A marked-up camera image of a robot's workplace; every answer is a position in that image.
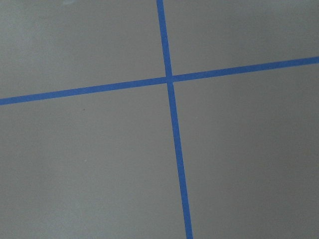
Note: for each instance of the blue tape strip lengthwise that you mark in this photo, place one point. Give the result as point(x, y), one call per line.
point(174, 120)

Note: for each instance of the blue tape strip crosswise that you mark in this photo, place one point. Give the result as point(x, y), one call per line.
point(160, 80)

